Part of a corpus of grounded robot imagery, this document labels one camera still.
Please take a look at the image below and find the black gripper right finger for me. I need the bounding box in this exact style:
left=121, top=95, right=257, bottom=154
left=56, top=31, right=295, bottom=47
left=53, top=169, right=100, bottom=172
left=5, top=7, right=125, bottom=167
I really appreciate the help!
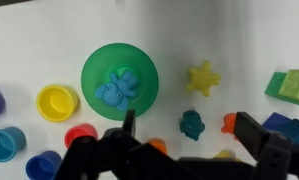
left=235, top=111, right=299, bottom=180

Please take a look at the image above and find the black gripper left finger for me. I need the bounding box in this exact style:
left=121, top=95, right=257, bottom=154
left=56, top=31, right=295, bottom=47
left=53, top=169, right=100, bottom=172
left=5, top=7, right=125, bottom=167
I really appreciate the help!
left=55, top=109, right=177, bottom=180

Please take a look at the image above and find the light blue toy elephant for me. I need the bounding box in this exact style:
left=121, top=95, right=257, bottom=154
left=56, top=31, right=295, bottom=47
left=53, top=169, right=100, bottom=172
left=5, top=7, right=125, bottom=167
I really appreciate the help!
left=95, top=70, right=139, bottom=112

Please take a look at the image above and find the yellow toy duck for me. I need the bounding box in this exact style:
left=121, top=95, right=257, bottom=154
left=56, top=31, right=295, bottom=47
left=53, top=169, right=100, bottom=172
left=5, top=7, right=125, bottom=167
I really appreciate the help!
left=212, top=149, right=243, bottom=163

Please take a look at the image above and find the orange toy animal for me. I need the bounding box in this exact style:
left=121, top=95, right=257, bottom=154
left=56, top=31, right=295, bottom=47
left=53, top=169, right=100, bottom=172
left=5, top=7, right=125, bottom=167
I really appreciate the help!
left=220, top=112, right=239, bottom=135

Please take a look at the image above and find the teal toy animal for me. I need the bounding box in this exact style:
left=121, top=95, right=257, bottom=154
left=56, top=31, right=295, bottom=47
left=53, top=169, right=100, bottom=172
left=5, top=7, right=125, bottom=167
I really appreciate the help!
left=179, top=110, right=206, bottom=142

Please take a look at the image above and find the green plastic bowl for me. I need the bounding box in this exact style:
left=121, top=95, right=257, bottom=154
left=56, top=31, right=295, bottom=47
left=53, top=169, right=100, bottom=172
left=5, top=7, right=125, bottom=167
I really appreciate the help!
left=80, top=42, right=160, bottom=122

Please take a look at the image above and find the yellow spiky sun toy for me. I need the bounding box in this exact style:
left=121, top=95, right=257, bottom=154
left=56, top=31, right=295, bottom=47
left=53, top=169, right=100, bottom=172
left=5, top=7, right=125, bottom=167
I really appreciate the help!
left=185, top=59, right=222, bottom=98

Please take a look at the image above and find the dark blue flat block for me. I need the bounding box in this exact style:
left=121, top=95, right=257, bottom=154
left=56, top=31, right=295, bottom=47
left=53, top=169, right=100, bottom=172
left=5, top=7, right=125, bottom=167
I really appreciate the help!
left=262, top=112, right=293, bottom=132

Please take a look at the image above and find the blue cube block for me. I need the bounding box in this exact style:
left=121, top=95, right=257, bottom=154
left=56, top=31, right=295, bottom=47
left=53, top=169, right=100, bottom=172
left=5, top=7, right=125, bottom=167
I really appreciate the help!
left=282, top=118, right=299, bottom=147

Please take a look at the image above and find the red cup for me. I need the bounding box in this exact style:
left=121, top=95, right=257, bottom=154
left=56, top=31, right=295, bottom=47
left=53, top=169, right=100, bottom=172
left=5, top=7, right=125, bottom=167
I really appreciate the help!
left=64, top=123, right=99, bottom=149

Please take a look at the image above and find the small orange cup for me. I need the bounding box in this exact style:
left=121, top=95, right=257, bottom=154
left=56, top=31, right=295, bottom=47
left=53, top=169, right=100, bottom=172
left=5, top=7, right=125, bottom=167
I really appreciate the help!
left=148, top=138, right=168, bottom=156

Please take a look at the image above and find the dark green flat block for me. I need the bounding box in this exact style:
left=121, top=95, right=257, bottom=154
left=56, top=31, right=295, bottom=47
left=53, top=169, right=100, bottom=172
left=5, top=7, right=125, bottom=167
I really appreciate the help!
left=264, top=71, right=299, bottom=107

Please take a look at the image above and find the light green cube block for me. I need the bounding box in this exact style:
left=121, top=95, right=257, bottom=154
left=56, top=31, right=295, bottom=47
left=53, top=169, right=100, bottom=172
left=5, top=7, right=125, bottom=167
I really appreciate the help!
left=278, top=69, right=299, bottom=104

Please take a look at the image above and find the dark blue cup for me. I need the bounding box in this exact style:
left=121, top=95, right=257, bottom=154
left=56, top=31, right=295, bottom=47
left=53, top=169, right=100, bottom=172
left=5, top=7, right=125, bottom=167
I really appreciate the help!
left=25, top=150, right=63, bottom=180

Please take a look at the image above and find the large yellow cup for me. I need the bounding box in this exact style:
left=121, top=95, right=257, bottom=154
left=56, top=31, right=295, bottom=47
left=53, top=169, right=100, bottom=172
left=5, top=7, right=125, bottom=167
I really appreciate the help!
left=35, top=84, right=80, bottom=123

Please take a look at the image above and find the teal cup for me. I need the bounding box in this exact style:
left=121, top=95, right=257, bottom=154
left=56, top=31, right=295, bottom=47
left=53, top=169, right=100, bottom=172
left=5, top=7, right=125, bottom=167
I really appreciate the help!
left=0, top=126, right=27, bottom=163

